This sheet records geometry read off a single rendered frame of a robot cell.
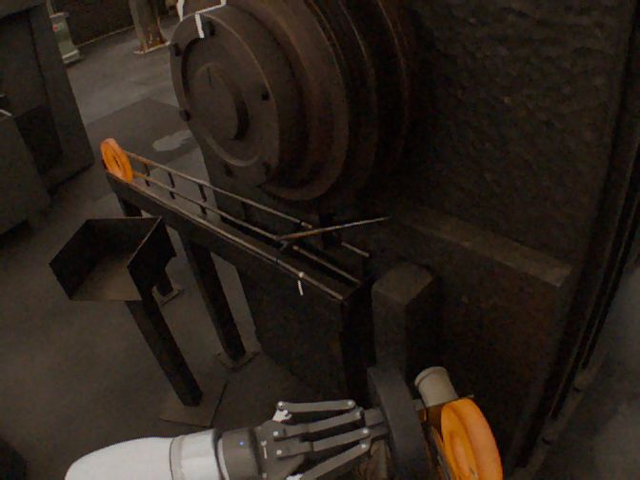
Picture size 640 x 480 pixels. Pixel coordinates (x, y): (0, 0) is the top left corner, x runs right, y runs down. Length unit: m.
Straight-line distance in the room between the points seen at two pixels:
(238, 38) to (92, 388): 1.60
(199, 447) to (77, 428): 1.36
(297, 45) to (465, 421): 0.53
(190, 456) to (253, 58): 0.48
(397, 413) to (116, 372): 1.57
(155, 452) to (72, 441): 1.30
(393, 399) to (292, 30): 0.46
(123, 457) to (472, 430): 0.43
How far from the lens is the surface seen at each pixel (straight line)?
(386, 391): 0.53
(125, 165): 1.79
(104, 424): 1.85
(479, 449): 0.64
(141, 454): 0.58
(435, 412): 0.75
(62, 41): 9.05
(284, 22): 0.63
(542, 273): 0.73
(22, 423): 2.07
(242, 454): 0.55
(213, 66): 0.71
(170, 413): 1.74
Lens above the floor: 1.34
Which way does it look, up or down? 37 degrees down
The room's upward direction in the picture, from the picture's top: 9 degrees counter-clockwise
